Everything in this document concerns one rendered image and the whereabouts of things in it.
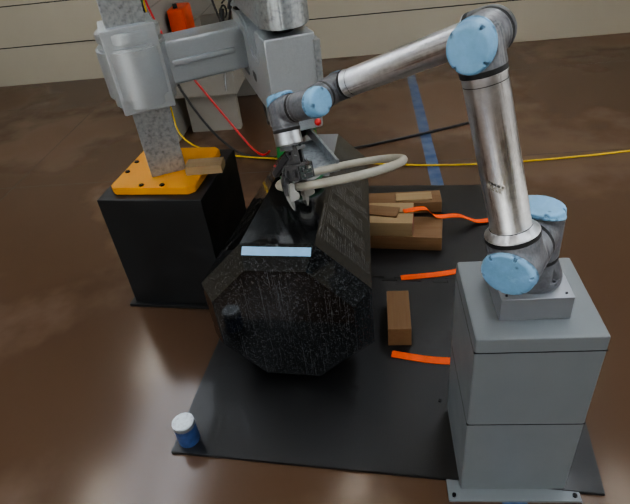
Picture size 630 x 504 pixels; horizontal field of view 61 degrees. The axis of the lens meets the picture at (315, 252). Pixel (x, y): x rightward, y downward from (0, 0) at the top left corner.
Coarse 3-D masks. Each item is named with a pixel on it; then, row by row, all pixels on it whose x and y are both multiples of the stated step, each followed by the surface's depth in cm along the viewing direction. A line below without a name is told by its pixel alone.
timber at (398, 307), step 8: (392, 296) 292; (400, 296) 292; (408, 296) 291; (392, 304) 287; (400, 304) 287; (408, 304) 286; (392, 312) 282; (400, 312) 282; (408, 312) 281; (392, 320) 278; (400, 320) 277; (408, 320) 276; (392, 328) 273; (400, 328) 272; (408, 328) 272; (392, 336) 276; (400, 336) 275; (408, 336) 275; (392, 344) 279; (400, 344) 278; (408, 344) 278
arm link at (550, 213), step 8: (536, 200) 160; (544, 200) 160; (552, 200) 159; (536, 208) 156; (544, 208) 156; (552, 208) 155; (560, 208) 155; (536, 216) 153; (544, 216) 152; (552, 216) 152; (560, 216) 153; (544, 224) 153; (552, 224) 154; (560, 224) 155; (552, 232) 153; (560, 232) 157; (552, 240) 152; (560, 240) 159; (560, 248) 163; (552, 256) 161
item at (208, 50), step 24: (216, 24) 280; (96, 48) 264; (144, 48) 254; (168, 48) 264; (192, 48) 269; (216, 48) 274; (240, 48) 280; (120, 72) 256; (144, 72) 257; (168, 72) 267; (192, 72) 275; (216, 72) 280; (144, 96) 263
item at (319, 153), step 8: (312, 136) 246; (304, 144) 244; (312, 144) 243; (320, 144) 236; (304, 152) 237; (312, 152) 236; (320, 152) 235; (328, 152) 226; (312, 160) 229; (320, 160) 229; (328, 160) 228; (336, 160) 217
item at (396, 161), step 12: (372, 156) 213; (384, 156) 207; (396, 156) 199; (324, 168) 217; (336, 168) 218; (372, 168) 175; (384, 168) 176; (396, 168) 181; (312, 180) 176; (324, 180) 174; (336, 180) 173; (348, 180) 173
